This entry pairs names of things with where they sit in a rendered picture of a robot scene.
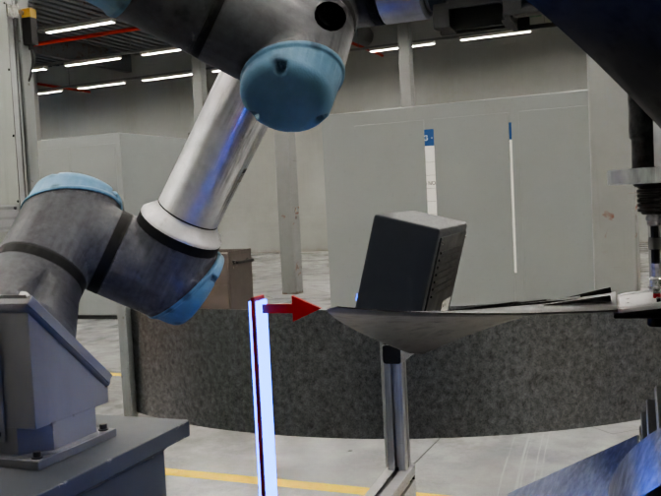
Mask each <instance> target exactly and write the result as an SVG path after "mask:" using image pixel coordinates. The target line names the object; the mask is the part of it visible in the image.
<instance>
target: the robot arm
mask: <svg viewBox="0 0 661 496"><path fill-rule="evenodd" d="M86 1H87V2H89V3H91V4H93V6H95V7H97V8H99V9H101V10H102V11H103V12H104V14H105V15H106V16H108V17H110V18H118V19H120V20H122V21H124V22H126V23H128V24H130V25H132V26H134V27H136V28H138V29H140V30H142V31H145V32H147V33H149V34H151V35H152V36H154V37H156V38H158V39H160V40H162V41H164V42H166V43H168V44H170V45H172V46H174V47H176V48H178V49H180V50H182V51H184V52H186V53H188V54H190V55H192V56H194V57H196V58H198V59H199V60H201V61H203V62H205V63H207V64H209V65H211V66H213V67H214V68H216V69H218V70H219V71H220V72H219V74H218V76H217V78H216V80H215V82H214V84H213V86H212V88H211V90H210V94H209V96H208V98H207V100H206V102H205V104H204V106H203V108H202V110H201V112H200V115H199V117H198V119H197V121H196V123H195V125H194V127H193V129H192V131H191V133H190V135H189V138H188V140H187V142H186V144H185V146H184V148H183V150H182V152H181V154H180V156H179V157H178V159H177V162H176V164H175V166H174V168H173V170H172V172H171V174H170V176H169V178H168V180H167V182H166V185H165V187H164V189H163V191H162V193H161V195H160V197H159V199H158V200H156V201H153V202H150V203H147V204H144V205H143V206H142V208H141V210H140V212H139V214H138V216H137V217H136V216H134V215H131V214H129V213H127V212H125V211H123V206H122V200H121V198H120V196H119V195H118V193H117V192H115V191H112V187H110V186H109V185H108V184H106V183H104V182H103V181H101V180H99V179H96V178H94V177H91V176H88V175H85V174H81V173H74V172H60V173H58V174H50V175H48V176H45V177H44V178H42V179H40V180H39V181H38V182H37V183H36V184H35V186H34V187H33V189H32V190H31V192H30V194H29V195H28V196H27V197H26V198H25V199H24V201H23V202H22V204H21V209H20V211H19V213H18V215H17V217H16V219H15V220H14V222H13V224H12V226H11V228H10V229H9V231H8V233H7V235H6V237H5V238H4V240H3V242H2V244H1V246H0V295H19V294H20V292H21V291H25V292H27V293H28V294H29V295H32V296H33V297H34V298H35V299H36V300H37V301H38V302H39V303H40V304H41V305H42V306H43V307H44V308H45V309H46V310H47V311H48V312H49V313H50V314H51V315H52V316H53V317H54V318H55V319H56V320H57V321H58V322H59V323H60V324H61V325H62V326H63V327H64V328H65V329H66V330H67V331H68V332H69V333H70V334H71V335H72V336H73V337H74V338H76V335H77V324H78V311H79V302H80V299H81V297H82V295H83V292H84V290H85V289H86V290H88V291H91V292H93V293H95V294H98V295H100V296H103V297H105V298H107V299H110V300H112V301H115V302H117V303H119V304H122V305H124V306H126V307H129V308H131V309H134V310H136V311H138V312H141V313H143V314H145V315H147V316H148V317H149V318H151V319H157V320H160V321H163V322H165V323H168V324H171V325H181V324H184V323H185V322H187V321H188V320H190V319H191V318H192V317H193V316H194V315H195V313H196V312H197V311H198V310H199V309H200V307H201V306H202V305H203V303H204V302H205V300H206V299H207V297H208V296H209V294H210V292H211V290H212V288H213V287H214V283H215V282H216V280H217V279H218V277H219V275H220V273H221V270H222V268H223V264H224V258H223V256H222V255H221V254H220V252H218V250H219V248H220V246H221V243H222V242H221V238H220V235H219V233H218V230H217V227H218V225H219V223H220V221H221V219H222V217H223V215H224V213H225V211H226V209H227V207H228V205H229V203H230V201H231V199H232V198H233V196H234V194H235V192H236V190H237V188H238V186H239V184H240V182H241V180H242V178H243V176H244V174H245V172H246V170H247V168H248V166H249V164H250V162H251V160H252V158H253V156H254V154H255V152H256V150H257V148H258V146H259V144H260V142H261V140H262V138H263V136H264V134H265V132H266V131H267V129H268V127H270V128H272V129H274V130H277V131H282V132H301V131H306V130H309V129H311V128H314V127H316V126H317V125H319V124H320V123H321V122H323V121H324V120H325V119H326V118H327V117H328V116H329V115H330V112H331V108H332V106H333V103H334V100H335V97H336V94H337V92H338V91H339V89H340V88H341V86H342V84H343V81H344V77H345V65H346V61H347V58H348V54H349V50H350V47H351V43H352V40H353V36H354V33H355V30H356V29H360V28H367V27H375V26H382V25H391V24H399V23H406V22H414V21H421V20H429V19H430V18H431V17H432V15H433V20H434V30H436V31H440V32H441V36H446V35H454V34H463V33H471V32H479V31H494V30H503V29H512V30H513V31H528V30H537V29H545V28H553V27H556V25H555V24H554V23H545V24H537V25H531V24H530V18H533V17H541V16H542V15H543V14H542V13H541V12H540V11H539V10H537V9H536V8H535V7H534V6H533V5H532V4H530V3H529V2H528V1H527V0H340V1H341V2H342V3H343V4H344V5H345V7H346V9H347V20H346V22H345V24H344V26H343V27H342V28H341V29H339V30H338V31H327V30H324V29H323V28H321V27H320V26H319V25H318V24H317V22H316V20H315V10H316V8H317V6H318V4H319V2H320V1H322V0H86Z"/></svg>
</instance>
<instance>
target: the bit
mask: <svg viewBox="0 0 661 496"><path fill-rule="evenodd" d="M650 233H651V237H649V238H648V249H649V250H651V269H652V277H653V278H660V277H661V263H660V250H661V237H660V231H659V225H658V226H650Z"/></svg>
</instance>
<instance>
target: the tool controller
mask: <svg viewBox="0 0 661 496"><path fill-rule="evenodd" d="M466 227H467V224H466V222H464V221H460V220H455V219H451V218H447V217H439V216H434V215H430V214H425V213H421V212H416V211H407V212H397V213H387V214H378V215H375V216H374V219H373V224H372V229H371V234H370V239H369V243H368V248H367V253H366V258H365V263H364V267H363V272H362V277H361V281H360V286H359V290H358V295H357V300H356V305H355V308H364V309H377V310H392V311H447V310H449V309H450V305H451V297H452V293H453V288H454V284H455V279H456V275H457V270H458V266H459V261H460V257H461V253H462V248H463V244H464V239H465V238H466Z"/></svg>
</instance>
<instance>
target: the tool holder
mask: <svg viewBox="0 0 661 496"><path fill-rule="evenodd" d="M653 145H654V166H655V167H642V168H627V169H615V170H608V172H607V184H609V186H612V185H632V184H645V183H661V129H660V128H659V126H658V125H657V124H656V123H655V122H654V121H653Z"/></svg>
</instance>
